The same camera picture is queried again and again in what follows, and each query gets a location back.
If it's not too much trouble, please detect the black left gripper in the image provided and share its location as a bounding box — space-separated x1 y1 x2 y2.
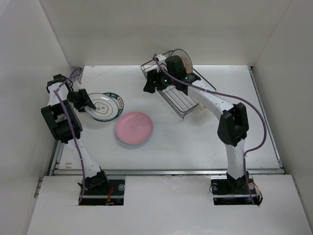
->
67 88 96 112

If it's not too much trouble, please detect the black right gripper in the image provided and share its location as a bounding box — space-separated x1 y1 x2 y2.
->
143 66 176 94

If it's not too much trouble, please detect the green rimmed white plate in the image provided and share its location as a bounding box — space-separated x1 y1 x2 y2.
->
103 92 124 120

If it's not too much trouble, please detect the pink plastic plate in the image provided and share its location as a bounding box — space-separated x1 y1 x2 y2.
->
115 112 154 144

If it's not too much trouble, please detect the white plate red print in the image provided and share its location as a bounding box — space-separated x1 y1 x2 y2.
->
171 48 193 73

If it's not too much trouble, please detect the blue plastic plate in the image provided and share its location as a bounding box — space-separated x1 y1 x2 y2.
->
116 138 151 149

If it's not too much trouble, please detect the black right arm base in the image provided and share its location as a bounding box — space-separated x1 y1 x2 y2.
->
209 175 263 206

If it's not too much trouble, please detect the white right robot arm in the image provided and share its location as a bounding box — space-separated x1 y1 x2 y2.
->
143 54 249 193

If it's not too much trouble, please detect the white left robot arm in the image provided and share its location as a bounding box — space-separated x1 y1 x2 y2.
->
41 74 110 194

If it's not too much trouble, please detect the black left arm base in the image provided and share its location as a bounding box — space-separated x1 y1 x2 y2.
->
78 176 126 206

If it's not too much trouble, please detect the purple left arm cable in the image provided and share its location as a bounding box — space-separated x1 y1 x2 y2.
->
53 68 88 204

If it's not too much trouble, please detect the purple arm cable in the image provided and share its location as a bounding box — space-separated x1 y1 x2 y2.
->
153 53 268 205
53 68 88 204

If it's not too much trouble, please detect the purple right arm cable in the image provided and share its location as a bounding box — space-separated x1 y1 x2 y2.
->
153 53 268 205

